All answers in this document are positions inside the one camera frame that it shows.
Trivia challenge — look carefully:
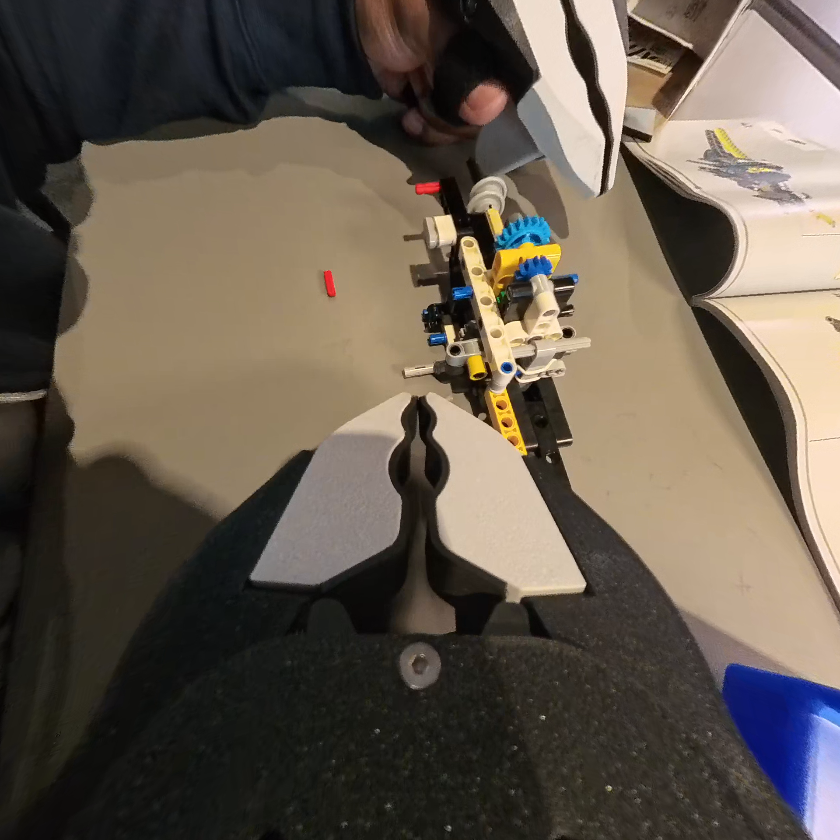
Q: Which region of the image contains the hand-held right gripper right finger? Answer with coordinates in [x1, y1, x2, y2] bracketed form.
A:
[419, 392, 588, 602]

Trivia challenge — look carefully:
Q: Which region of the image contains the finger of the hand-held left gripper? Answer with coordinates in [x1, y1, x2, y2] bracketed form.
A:
[497, 0, 616, 196]
[579, 0, 631, 198]

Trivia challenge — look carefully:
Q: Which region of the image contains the partly built lego model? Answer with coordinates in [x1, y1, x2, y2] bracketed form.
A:
[401, 174, 593, 490]

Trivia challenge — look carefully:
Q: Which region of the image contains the blue plastic parts bin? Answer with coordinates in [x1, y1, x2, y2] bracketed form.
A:
[721, 661, 840, 840]

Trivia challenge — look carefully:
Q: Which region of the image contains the open lego instruction booklet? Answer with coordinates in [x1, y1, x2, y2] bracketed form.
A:
[622, 117, 840, 619]

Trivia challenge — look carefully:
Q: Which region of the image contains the person's left hand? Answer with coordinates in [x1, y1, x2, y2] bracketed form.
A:
[356, 0, 513, 145]

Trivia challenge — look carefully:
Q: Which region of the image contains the person's dark clothed torso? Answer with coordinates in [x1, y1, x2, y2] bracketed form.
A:
[0, 154, 91, 396]

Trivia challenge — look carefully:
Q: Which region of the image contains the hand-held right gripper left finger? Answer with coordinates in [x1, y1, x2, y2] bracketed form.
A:
[248, 392, 420, 589]

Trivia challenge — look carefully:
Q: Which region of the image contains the person's left forearm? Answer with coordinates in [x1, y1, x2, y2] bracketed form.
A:
[0, 0, 383, 168]

